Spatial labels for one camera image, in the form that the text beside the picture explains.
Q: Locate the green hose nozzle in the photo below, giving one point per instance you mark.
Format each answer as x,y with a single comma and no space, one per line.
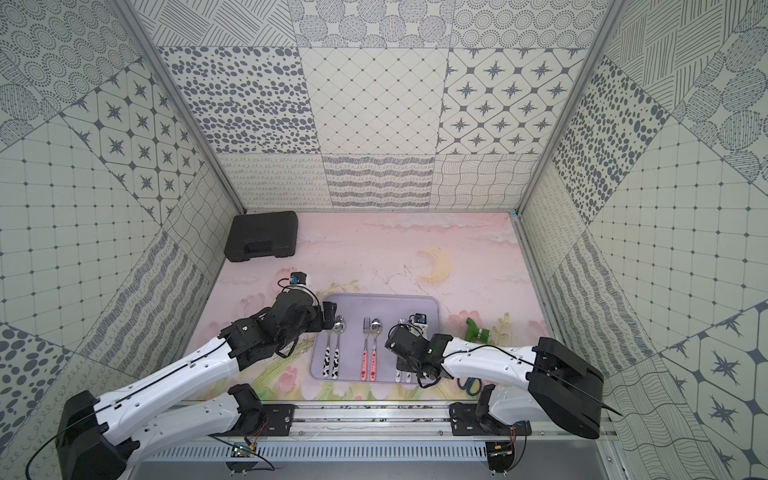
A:
475,333

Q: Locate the black plastic tool case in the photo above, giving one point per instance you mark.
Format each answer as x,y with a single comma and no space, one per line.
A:
271,234

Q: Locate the blue handled scissors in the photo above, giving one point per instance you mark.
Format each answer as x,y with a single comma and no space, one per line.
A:
470,385

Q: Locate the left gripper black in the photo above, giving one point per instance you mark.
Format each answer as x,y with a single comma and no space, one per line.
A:
327,315

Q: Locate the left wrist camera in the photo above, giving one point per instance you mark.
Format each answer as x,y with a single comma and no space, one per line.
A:
297,280

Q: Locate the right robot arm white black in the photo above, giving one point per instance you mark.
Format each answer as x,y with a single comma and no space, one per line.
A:
546,381

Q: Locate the aluminium mounting rail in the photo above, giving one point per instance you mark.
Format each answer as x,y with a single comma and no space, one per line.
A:
372,414

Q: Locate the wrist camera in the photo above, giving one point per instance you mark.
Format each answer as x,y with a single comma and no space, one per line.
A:
297,280
419,321

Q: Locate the pink strawberry handle spoon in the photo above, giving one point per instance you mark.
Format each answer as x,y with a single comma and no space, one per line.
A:
376,328

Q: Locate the lavender plastic tray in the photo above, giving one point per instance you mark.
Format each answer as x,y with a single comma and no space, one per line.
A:
391,310

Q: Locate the white vented cable duct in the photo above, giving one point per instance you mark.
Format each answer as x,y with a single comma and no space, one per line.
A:
284,452

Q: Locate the green circuit board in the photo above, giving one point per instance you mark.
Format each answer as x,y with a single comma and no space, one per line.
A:
242,451

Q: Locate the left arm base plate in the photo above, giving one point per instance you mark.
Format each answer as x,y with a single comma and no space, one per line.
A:
273,418

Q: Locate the cow pattern handle spoon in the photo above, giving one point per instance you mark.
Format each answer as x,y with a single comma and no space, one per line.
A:
338,329

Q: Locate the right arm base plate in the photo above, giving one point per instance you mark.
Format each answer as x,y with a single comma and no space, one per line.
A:
472,419

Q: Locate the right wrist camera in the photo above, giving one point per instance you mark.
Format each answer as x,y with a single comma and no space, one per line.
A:
419,321

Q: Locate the pink strawberry handle fork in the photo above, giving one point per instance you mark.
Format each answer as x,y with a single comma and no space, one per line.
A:
364,358

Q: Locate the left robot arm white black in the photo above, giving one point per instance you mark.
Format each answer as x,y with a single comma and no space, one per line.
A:
100,436

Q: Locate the cow pattern handle fork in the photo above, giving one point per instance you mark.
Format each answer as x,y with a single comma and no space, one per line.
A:
327,358

